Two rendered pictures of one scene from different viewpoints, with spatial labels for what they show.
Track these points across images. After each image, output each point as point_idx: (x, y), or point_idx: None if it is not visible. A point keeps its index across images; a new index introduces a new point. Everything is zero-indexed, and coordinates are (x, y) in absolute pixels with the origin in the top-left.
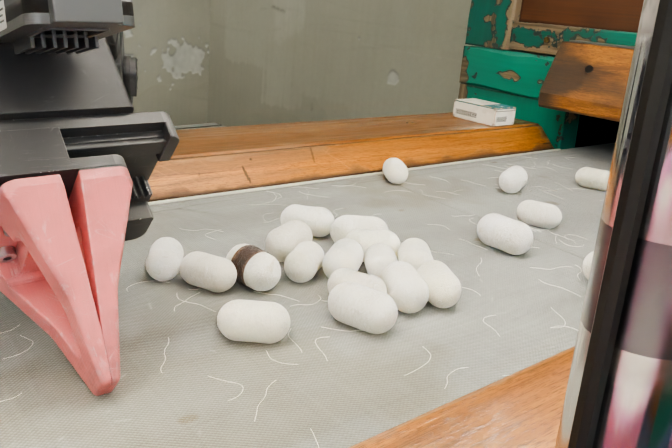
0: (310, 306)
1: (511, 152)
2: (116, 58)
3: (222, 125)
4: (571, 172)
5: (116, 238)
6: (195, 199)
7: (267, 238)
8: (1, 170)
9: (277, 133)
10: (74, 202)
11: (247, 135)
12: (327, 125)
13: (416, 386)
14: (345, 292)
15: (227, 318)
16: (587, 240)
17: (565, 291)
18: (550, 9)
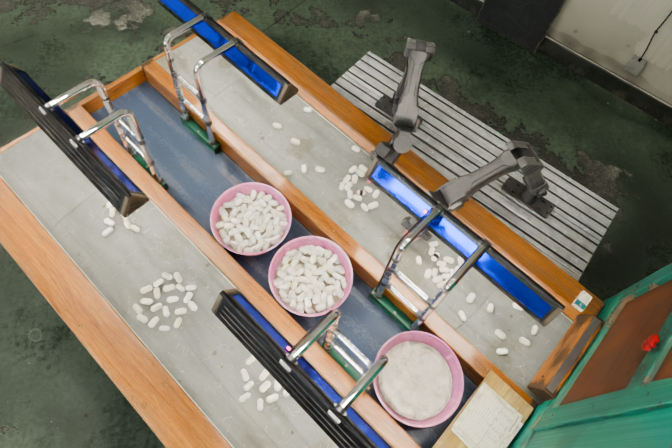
0: (430, 267)
1: (563, 312)
2: (533, 190)
3: (616, 212)
4: (550, 328)
5: None
6: None
7: (445, 256)
8: (406, 228)
9: (513, 244)
10: None
11: (506, 238)
12: (533, 255)
13: (414, 282)
14: (427, 270)
15: (416, 257)
16: (484, 318)
17: (453, 307)
18: (623, 310)
